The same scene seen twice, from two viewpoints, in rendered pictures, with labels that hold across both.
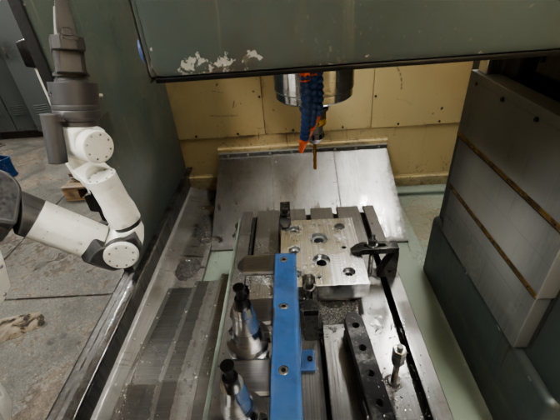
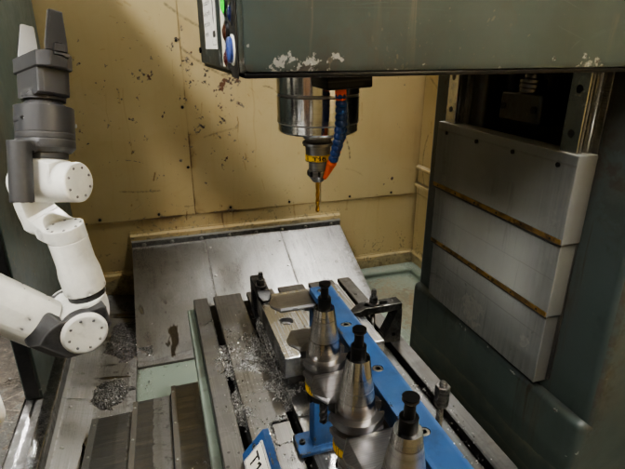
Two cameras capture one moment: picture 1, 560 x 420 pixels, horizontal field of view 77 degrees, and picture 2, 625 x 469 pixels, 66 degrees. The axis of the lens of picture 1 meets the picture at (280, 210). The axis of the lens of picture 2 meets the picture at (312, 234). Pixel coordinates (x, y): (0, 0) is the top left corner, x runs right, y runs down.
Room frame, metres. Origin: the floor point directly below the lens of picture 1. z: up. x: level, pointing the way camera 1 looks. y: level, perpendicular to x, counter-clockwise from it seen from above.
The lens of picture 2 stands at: (-0.17, 0.27, 1.60)
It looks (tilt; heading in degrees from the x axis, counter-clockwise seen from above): 21 degrees down; 339
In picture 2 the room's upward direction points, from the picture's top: straight up
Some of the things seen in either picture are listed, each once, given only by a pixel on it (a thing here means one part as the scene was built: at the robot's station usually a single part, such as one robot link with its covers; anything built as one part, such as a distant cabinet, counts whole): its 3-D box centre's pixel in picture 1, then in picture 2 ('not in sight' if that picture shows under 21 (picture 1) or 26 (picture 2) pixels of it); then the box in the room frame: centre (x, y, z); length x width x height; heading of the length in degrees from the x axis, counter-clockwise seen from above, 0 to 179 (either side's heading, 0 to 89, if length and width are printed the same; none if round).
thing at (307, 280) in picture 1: (309, 299); not in sight; (0.61, -0.06, 0.97); 0.13 x 0.03 x 0.15; 177
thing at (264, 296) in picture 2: (285, 220); (260, 296); (0.95, -0.02, 0.97); 0.13 x 0.03 x 0.15; 177
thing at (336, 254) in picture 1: (320, 254); (315, 325); (0.78, -0.11, 0.97); 0.29 x 0.23 x 0.05; 177
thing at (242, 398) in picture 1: (236, 400); (357, 382); (0.22, 0.07, 1.26); 0.04 x 0.04 x 0.07
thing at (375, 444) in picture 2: not in sight; (376, 452); (0.16, 0.07, 1.21); 0.07 x 0.05 x 0.01; 87
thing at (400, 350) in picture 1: (397, 365); (440, 409); (0.42, -0.21, 0.96); 0.03 x 0.03 x 0.13
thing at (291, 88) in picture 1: (312, 64); (317, 100); (0.73, -0.09, 1.51); 0.16 x 0.16 x 0.12
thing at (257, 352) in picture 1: (248, 342); (324, 359); (0.33, 0.06, 1.21); 0.06 x 0.06 x 0.03
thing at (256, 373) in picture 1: (245, 377); (339, 385); (0.27, 0.07, 1.21); 0.07 x 0.05 x 0.01; 87
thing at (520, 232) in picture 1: (498, 202); (488, 239); (0.70, -0.53, 1.16); 0.48 x 0.05 x 0.51; 177
